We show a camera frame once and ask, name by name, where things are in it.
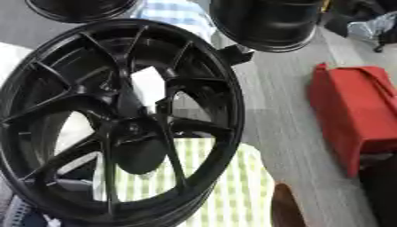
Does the black round wheel rim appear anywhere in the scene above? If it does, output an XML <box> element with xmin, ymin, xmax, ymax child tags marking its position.
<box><xmin>207</xmin><ymin>0</ymin><xmax>323</xmax><ymax>54</ymax></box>
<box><xmin>23</xmin><ymin>0</ymin><xmax>143</xmax><ymax>24</ymax></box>

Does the black spoked wheel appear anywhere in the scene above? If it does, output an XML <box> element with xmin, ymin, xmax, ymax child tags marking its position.
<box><xmin>0</xmin><ymin>18</ymin><xmax>248</xmax><ymax>227</ymax></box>

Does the person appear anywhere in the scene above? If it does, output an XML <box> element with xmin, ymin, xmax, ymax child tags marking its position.
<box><xmin>130</xmin><ymin>0</ymin><xmax>217</xmax><ymax>43</ymax></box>

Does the red bag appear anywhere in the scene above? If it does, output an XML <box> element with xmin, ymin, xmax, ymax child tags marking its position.
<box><xmin>307</xmin><ymin>61</ymin><xmax>397</xmax><ymax>179</ymax></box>

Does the grey plastic bag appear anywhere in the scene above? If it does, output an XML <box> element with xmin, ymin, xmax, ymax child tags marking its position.
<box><xmin>346</xmin><ymin>12</ymin><xmax>397</xmax><ymax>45</ymax></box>

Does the black wheel stand bracket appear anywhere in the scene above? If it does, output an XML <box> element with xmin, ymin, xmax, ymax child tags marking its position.
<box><xmin>215</xmin><ymin>43</ymin><xmax>256</xmax><ymax>67</ymax></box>

